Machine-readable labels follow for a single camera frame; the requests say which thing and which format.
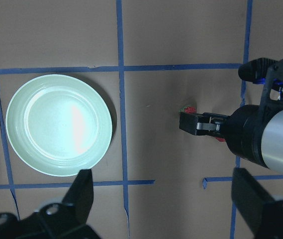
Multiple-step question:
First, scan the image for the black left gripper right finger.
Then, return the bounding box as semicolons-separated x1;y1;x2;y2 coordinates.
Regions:
232;168;283;239

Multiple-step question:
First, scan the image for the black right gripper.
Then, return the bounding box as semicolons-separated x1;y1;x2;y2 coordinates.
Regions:
179;104;269;166

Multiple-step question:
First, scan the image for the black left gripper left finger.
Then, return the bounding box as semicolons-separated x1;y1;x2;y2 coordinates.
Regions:
17;169;93;239

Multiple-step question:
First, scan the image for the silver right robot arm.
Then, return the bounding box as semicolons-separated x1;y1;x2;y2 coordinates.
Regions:
179;105;283;175

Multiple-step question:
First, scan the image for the pale green plate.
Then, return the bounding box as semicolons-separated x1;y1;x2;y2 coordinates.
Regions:
5;74;112;177

